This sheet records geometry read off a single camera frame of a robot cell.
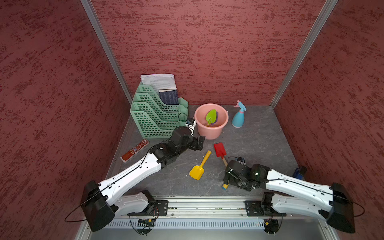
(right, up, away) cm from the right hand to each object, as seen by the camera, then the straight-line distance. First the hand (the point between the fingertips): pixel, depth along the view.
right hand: (230, 185), depth 77 cm
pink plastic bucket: (-8, +26, +21) cm, 34 cm away
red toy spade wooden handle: (-3, +14, +19) cm, 23 cm away
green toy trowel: (-8, +37, +24) cm, 45 cm away
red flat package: (-62, +12, +13) cm, 64 cm away
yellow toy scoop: (-18, +4, +10) cm, 20 cm away
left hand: (-19, +26, -1) cm, 32 cm away
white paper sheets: (-44, +61, +24) cm, 79 cm away
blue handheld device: (+41, +4, +6) cm, 41 cm away
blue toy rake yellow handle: (-3, -2, +3) cm, 5 cm away
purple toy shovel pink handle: (-4, +36, +23) cm, 43 cm away
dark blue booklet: (-39, +52, +31) cm, 72 cm away
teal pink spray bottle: (+11, +35, +25) cm, 44 cm away
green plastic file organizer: (-47, +35, +21) cm, 62 cm away
